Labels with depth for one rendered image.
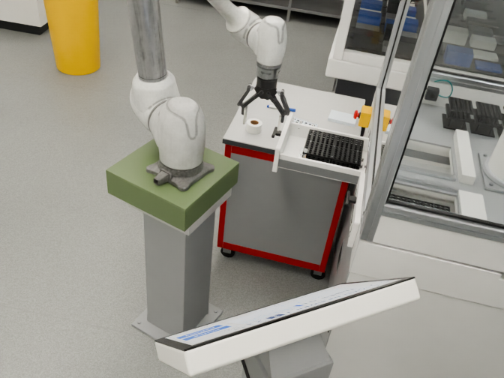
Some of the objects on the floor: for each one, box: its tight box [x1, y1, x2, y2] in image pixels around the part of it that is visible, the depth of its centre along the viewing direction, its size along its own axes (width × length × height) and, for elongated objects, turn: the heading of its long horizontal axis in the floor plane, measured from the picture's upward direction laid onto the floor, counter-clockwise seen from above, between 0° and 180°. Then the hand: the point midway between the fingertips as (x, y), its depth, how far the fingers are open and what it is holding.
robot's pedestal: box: [127, 188, 232, 340], centre depth 218 cm, size 30×30×76 cm
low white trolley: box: [217, 77, 365, 280], centre depth 270 cm, size 58×62×76 cm
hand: (262, 123), depth 203 cm, fingers open, 13 cm apart
